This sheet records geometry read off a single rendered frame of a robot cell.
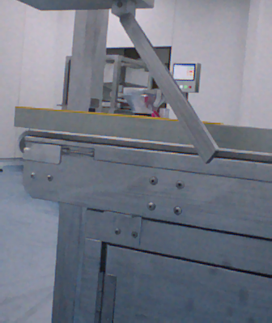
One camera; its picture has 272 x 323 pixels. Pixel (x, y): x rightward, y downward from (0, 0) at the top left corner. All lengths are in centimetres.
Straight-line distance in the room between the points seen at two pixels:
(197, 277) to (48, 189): 27
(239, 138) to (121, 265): 29
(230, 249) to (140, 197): 15
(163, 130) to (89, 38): 45
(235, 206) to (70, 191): 26
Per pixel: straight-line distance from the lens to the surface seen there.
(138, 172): 65
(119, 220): 71
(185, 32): 656
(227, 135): 61
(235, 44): 622
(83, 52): 103
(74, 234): 105
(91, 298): 78
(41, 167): 73
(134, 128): 65
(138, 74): 470
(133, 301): 75
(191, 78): 365
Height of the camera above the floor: 88
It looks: 3 degrees down
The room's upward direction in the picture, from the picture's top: 5 degrees clockwise
